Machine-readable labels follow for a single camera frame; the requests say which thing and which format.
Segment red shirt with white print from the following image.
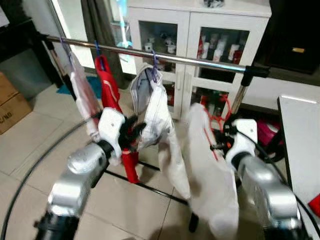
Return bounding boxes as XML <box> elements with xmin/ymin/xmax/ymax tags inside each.
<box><xmin>307</xmin><ymin>194</ymin><xmax>320</xmax><ymax>218</ymax></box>

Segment purple hanger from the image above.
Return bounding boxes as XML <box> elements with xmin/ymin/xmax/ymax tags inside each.
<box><xmin>149</xmin><ymin>51</ymin><xmax>162</xmax><ymax>71</ymax></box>
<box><xmin>58</xmin><ymin>36</ymin><xmax>72</xmax><ymax>57</ymax></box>

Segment blue hanger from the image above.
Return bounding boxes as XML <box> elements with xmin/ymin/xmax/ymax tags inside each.
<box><xmin>93</xmin><ymin>40</ymin><xmax>104</xmax><ymax>59</ymax></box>

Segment white shirt with grey lining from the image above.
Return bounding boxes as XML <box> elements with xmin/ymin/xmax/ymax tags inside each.
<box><xmin>129</xmin><ymin>64</ymin><xmax>192</xmax><ymax>201</ymax></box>

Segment pink appliance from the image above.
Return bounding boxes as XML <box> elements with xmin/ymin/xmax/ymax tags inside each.
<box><xmin>256</xmin><ymin>119</ymin><xmax>282</xmax><ymax>147</ymax></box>

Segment red polo shirt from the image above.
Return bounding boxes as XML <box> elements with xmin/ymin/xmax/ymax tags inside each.
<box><xmin>94</xmin><ymin>54</ymin><xmax>142</xmax><ymax>185</ymax></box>

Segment white shirt with blue stripes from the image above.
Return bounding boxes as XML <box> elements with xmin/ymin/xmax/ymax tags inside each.
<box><xmin>62</xmin><ymin>47</ymin><xmax>103</xmax><ymax>142</ymax></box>

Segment teal floor mat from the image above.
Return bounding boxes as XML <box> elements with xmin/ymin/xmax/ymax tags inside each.
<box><xmin>56</xmin><ymin>75</ymin><xmax>103</xmax><ymax>97</ymax></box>

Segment metal clothes rack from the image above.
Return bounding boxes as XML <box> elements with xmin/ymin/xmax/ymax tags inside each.
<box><xmin>39</xmin><ymin>32</ymin><xmax>273</xmax><ymax>234</ymax></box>

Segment white glass door cabinet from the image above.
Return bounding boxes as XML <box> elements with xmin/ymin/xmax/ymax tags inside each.
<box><xmin>127</xmin><ymin>0</ymin><xmax>272</xmax><ymax>122</ymax></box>

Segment printed cardboard box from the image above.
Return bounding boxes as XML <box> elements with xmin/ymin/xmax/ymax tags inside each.
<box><xmin>0</xmin><ymin>92</ymin><xmax>34</xmax><ymax>135</ymax></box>

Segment dark grey curtain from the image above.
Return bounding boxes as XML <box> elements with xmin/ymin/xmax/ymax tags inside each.
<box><xmin>81</xmin><ymin>0</ymin><xmax>130</xmax><ymax>58</ymax></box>

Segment white framed glass door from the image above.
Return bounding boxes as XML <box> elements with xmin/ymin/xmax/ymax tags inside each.
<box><xmin>47</xmin><ymin>0</ymin><xmax>98</xmax><ymax>71</ymax></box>

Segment black desk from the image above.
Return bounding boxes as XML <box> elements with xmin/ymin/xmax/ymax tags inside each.
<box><xmin>0</xmin><ymin>17</ymin><xmax>66</xmax><ymax>88</ymax></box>

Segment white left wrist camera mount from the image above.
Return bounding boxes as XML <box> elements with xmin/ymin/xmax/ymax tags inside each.
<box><xmin>96</xmin><ymin>106</ymin><xmax>127</xmax><ymax>166</ymax></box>

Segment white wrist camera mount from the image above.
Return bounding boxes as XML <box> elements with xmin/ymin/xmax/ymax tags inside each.
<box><xmin>96</xmin><ymin>106</ymin><xmax>127</xmax><ymax>166</ymax></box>
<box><xmin>225</xmin><ymin>118</ymin><xmax>259</xmax><ymax>164</ymax></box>

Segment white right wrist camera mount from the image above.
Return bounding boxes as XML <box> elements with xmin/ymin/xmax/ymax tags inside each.
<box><xmin>225</xmin><ymin>118</ymin><xmax>259</xmax><ymax>164</ymax></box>

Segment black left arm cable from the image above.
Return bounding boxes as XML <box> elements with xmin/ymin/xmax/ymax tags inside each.
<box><xmin>0</xmin><ymin>117</ymin><xmax>100</xmax><ymax>239</ymax></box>

